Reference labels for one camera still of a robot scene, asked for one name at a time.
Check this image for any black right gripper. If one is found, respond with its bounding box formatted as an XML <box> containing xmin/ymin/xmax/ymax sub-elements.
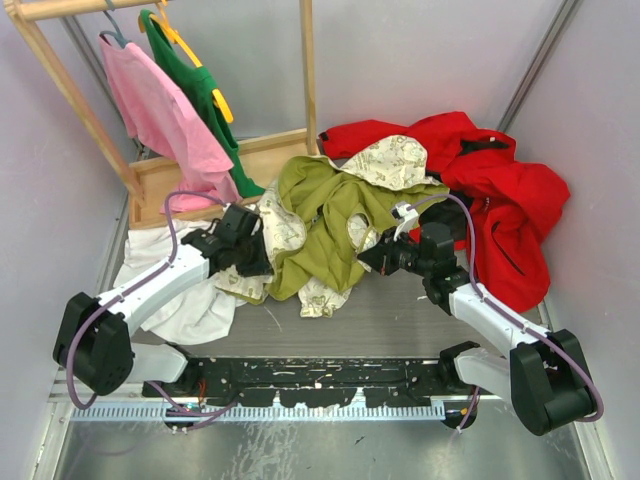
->
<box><xmin>359</xmin><ymin>226</ymin><xmax>432</xmax><ymax>278</ymax></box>

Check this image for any olive green jacket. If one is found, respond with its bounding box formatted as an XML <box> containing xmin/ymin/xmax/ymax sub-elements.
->
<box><xmin>214</xmin><ymin>135</ymin><xmax>448</xmax><ymax>318</ymax></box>

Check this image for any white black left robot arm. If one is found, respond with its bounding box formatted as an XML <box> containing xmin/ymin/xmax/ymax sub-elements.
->
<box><xmin>53</xmin><ymin>204</ymin><xmax>273</xmax><ymax>398</ymax></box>

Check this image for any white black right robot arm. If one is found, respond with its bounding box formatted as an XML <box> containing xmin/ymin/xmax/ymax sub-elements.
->
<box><xmin>358</xmin><ymin>223</ymin><xmax>603</xmax><ymax>436</ymax></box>

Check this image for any red jacket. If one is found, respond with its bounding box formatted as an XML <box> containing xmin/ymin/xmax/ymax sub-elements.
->
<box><xmin>319</xmin><ymin>111</ymin><xmax>570</xmax><ymax>313</ymax></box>

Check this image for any white cloth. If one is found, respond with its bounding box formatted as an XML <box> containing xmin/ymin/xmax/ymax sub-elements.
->
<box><xmin>113</xmin><ymin>226</ymin><xmax>245</xmax><ymax>346</ymax></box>

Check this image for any pink t-shirt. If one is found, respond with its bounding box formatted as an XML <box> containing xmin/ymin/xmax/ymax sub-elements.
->
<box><xmin>98</xmin><ymin>37</ymin><xmax>241</xmax><ymax>212</ymax></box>

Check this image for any wooden clothes rack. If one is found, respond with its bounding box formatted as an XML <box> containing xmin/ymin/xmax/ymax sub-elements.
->
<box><xmin>4</xmin><ymin>1</ymin><xmax>318</xmax><ymax>229</ymax></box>

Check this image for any green t-shirt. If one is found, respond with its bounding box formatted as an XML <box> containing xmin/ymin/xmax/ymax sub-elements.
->
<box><xmin>139</xmin><ymin>10</ymin><xmax>264</xmax><ymax>198</ymax></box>

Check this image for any yellow clothes hanger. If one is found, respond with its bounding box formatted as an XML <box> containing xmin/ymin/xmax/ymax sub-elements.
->
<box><xmin>154</xmin><ymin>1</ymin><xmax>234</xmax><ymax>124</ymax></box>

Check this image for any grey clothes hanger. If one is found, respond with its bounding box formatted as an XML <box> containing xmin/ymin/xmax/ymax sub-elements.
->
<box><xmin>99</xmin><ymin>0</ymin><xmax>129</xmax><ymax>49</ymax></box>

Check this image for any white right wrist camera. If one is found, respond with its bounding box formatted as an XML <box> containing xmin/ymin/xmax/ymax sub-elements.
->
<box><xmin>391</xmin><ymin>201</ymin><xmax>419</xmax><ymax>241</ymax></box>

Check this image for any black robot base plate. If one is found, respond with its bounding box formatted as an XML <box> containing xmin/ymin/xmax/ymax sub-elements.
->
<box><xmin>158</xmin><ymin>355</ymin><xmax>473</xmax><ymax>408</ymax></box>

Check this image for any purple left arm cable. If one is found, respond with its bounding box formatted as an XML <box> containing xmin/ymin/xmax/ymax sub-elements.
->
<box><xmin>64</xmin><ymin>190</ymin><xmax>236</xmax><ymax>411</ymax></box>

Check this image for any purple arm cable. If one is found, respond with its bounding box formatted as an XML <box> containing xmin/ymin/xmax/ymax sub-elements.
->
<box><xmin>64</xmin><ymin>190</ymin><xmax>236</xmax><ymax>411</ymax></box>
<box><xmin>407</xmin><ymin>193</ymin><xmax>605</xmax><ymax>425</ymax></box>

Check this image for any slotted cable duct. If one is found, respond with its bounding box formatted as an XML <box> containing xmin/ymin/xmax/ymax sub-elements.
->
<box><xmin>71</xmin><ymin>401</ymin><xmax>446</xmax><ymax>422</ymax></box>

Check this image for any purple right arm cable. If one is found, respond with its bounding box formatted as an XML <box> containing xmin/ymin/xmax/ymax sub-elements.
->
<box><xmin>407</xmin><ymin>193</ymin><xmax>605</xmax><ymax>425</ymax></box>

